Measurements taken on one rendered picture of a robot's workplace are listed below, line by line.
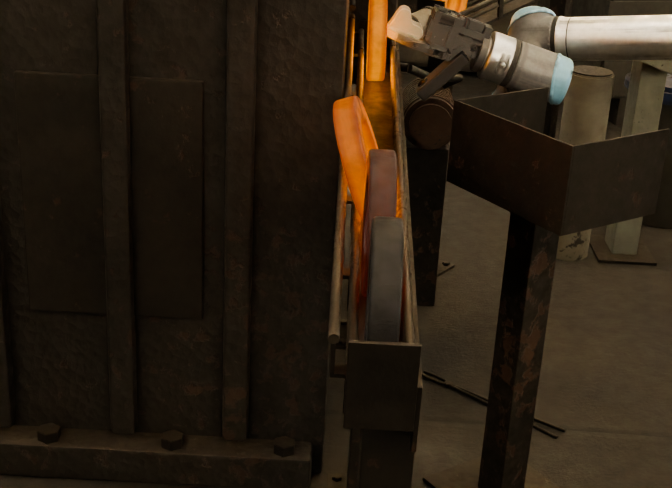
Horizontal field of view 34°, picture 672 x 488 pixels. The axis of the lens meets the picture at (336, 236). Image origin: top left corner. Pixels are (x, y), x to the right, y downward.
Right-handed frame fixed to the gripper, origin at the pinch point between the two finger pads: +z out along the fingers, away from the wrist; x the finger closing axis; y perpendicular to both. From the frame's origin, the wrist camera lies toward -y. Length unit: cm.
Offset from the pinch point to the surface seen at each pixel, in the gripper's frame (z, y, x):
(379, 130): -4.5, -12.3, 21.3
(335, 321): 1, -11, 100
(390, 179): -1, -1, 80
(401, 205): -7, -10, 61
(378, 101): -4.0, -11.1, 7.5
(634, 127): -79, -17, -79
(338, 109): 6, -1, 59
